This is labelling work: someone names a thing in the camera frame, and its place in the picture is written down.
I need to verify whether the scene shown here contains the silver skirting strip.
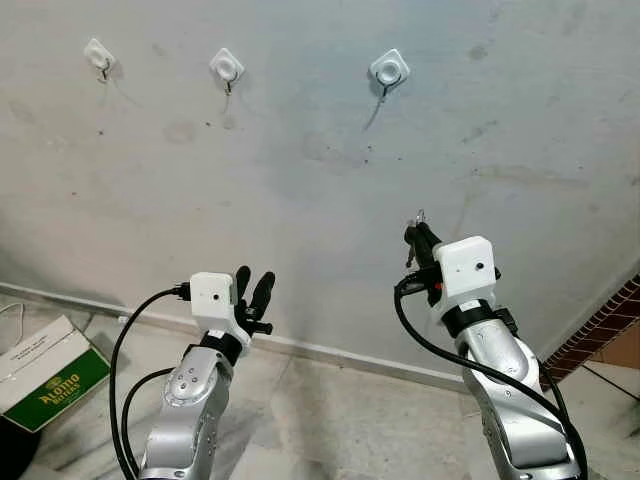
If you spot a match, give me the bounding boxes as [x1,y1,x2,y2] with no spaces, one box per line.
[0,283,471,391]

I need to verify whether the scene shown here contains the red brick tile skirting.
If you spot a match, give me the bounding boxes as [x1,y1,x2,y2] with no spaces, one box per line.
[545,275,640,383]

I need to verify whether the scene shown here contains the green and white cardboard box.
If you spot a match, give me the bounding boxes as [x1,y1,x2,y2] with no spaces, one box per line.
[0,315,111,434]

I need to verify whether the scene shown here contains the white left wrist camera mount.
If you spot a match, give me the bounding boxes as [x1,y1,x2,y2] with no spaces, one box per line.
[189,271,253,347]

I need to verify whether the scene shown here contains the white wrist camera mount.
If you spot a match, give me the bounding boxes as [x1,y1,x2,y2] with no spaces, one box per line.
[434,236,502,307]
[189,271,253,347]

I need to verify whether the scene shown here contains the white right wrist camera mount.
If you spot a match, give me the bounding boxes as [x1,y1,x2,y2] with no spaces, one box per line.
[434,236,502,307]

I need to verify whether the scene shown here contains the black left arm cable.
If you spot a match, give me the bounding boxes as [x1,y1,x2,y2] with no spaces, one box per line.
[108,284,193,480]
[120,367,177,479]

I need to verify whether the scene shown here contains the white adhesive wall hook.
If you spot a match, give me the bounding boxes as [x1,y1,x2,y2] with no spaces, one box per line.
[209,47,246,96]
[369,48,412,102]
[84,38,119,84]

